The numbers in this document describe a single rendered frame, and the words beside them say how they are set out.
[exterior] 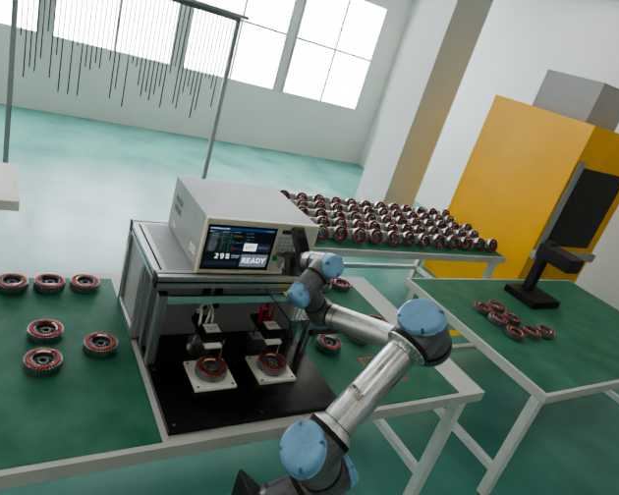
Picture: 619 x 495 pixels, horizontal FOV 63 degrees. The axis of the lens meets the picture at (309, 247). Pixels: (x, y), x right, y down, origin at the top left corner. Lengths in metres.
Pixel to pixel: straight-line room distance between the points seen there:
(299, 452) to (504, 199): 4.25
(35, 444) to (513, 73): 7.23
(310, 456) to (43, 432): 0.80
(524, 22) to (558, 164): 3.47
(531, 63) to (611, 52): 1.05
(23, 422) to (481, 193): 4.55
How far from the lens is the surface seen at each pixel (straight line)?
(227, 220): 1.68
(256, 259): 1.80
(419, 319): 1.27
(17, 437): 1.65
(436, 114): 5.65
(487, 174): 5.34
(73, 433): 1.65
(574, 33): 7.51
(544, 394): 2.71
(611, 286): 6.68
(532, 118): 5.17
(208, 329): 1.82
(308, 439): 1.20
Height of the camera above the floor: 1.93
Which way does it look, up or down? 22 degrees down
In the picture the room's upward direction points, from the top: 18 degrees clockwise
